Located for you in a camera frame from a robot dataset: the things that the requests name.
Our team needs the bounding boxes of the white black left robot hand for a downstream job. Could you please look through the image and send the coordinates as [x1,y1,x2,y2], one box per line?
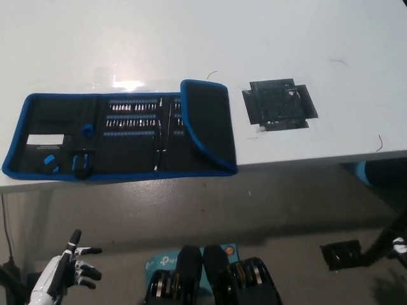
[28,229,103,305]

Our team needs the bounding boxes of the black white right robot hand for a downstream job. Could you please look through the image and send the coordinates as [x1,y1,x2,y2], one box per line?
[392,236,407,259]

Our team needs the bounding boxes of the black blue-trimmed roll-up toolkit case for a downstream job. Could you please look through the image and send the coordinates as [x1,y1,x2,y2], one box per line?
[1,78,238,184]

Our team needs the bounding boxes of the black ribbed left robot body block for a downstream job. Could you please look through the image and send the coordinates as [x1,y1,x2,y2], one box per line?
[143,245,204,305]

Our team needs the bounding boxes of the blue and black chair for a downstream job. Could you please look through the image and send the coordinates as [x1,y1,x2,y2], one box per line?
[340,160,407,188]

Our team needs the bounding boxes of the teal TP-Link box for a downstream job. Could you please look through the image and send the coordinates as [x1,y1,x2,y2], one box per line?
[144,243,238,292]

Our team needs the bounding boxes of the white label card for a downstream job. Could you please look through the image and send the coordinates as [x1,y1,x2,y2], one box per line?
[27,134,64,146]

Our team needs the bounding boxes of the metal tweezers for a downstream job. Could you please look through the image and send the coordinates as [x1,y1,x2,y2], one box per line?
[153,97,174,172]

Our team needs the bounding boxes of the black tape square patch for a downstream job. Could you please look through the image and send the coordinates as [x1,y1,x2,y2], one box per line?
[241,77,319,133]

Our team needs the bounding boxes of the thin black cable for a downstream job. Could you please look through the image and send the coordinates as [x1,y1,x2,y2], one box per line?
[0,194,15,264]

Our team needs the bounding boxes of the black strap with blue tool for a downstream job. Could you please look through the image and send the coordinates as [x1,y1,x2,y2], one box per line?
[70,149,96,180]

